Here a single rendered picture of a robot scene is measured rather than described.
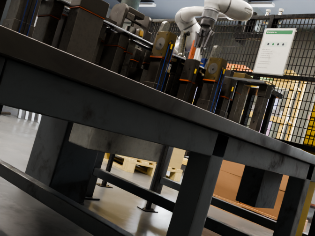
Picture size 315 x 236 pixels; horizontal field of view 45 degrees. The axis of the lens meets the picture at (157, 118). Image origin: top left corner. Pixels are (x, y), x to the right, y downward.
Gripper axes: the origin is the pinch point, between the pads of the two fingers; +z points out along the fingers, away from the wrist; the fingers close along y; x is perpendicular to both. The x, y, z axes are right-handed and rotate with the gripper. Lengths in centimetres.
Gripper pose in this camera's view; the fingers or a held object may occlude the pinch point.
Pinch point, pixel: (198, 55)
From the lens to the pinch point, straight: 219.4
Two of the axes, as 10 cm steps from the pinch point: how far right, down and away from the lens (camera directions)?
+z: -2.8, 9.6, -0.3
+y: -6.5, -1.7, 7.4
